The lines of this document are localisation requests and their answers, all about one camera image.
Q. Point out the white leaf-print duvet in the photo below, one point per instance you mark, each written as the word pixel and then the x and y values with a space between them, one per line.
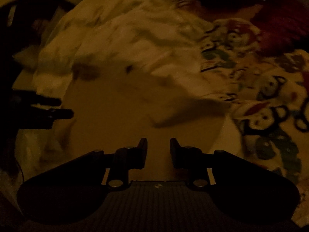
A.
pixel 153 37

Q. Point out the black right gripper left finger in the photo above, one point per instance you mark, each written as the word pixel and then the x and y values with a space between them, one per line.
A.
pixel 122 161

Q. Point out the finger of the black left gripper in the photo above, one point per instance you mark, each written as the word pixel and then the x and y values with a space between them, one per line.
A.
pixel 47 101
pixel 56 114

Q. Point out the monkey-print yellow blanket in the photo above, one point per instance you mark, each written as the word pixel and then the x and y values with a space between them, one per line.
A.
pixel 267 101

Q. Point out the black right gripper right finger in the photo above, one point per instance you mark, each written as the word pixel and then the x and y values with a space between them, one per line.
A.
pixel 191 165

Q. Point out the plain beige small garment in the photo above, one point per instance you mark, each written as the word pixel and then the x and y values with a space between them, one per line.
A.
pixel 116 112

